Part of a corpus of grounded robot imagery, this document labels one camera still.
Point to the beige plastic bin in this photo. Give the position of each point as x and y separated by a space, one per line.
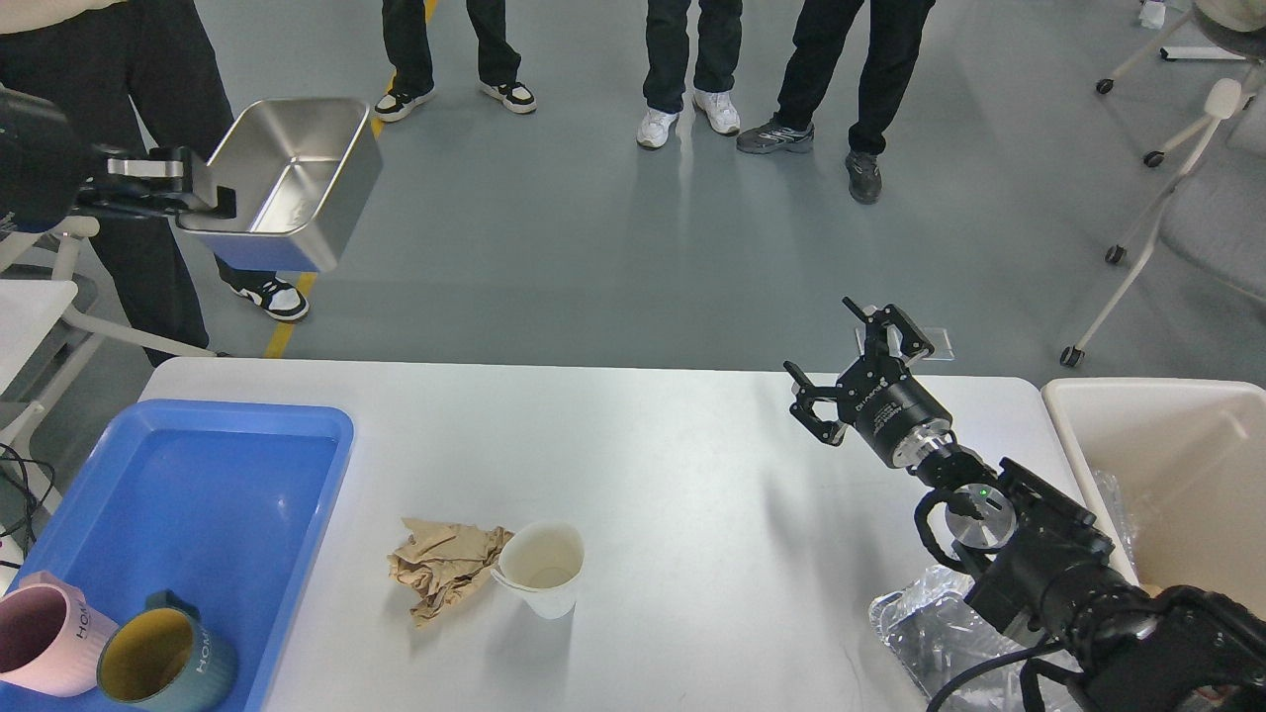
1174 470

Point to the aluminium foil tray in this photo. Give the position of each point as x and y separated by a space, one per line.
936 636

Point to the white office chair right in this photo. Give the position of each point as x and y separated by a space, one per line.
1211 211

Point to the white side table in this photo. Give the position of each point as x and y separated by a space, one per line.
29 310

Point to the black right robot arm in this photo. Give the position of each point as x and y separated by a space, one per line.
1039 565

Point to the blue plastic tray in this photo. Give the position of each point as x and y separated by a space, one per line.
223 503

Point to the square stainless steel container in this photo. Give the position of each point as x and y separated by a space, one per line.
302 170

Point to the pink ribbed mug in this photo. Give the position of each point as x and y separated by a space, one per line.
51 638

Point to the dark green mug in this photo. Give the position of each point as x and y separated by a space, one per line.
167 659

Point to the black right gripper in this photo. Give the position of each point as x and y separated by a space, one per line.
877 396

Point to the person in cream shirt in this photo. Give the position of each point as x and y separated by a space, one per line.
122 71

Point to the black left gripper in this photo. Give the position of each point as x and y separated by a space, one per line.
47 173

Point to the crumpled brown paper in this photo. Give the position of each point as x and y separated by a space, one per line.
443 562

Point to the grey white office chair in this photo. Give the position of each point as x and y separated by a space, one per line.
53 256

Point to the white paper cup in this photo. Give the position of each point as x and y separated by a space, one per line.
543 563

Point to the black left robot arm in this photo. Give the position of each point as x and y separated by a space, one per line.
49 173

